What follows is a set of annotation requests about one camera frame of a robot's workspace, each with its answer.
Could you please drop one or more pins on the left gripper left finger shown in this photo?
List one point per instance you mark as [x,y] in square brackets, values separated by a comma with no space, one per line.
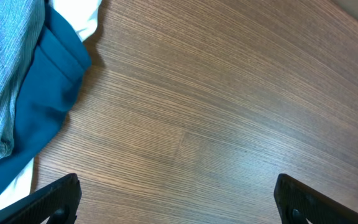
[55,203]

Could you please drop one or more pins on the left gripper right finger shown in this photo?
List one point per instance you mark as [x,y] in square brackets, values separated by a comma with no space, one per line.
[299,203]

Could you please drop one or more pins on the white garment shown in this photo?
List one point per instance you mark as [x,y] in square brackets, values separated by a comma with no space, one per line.
[76,15]

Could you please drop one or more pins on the light blue denim jeans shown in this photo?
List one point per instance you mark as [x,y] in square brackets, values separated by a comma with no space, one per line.
[20,26]

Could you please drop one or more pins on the blue shirt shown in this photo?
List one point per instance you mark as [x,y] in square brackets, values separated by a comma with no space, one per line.
[45,90]

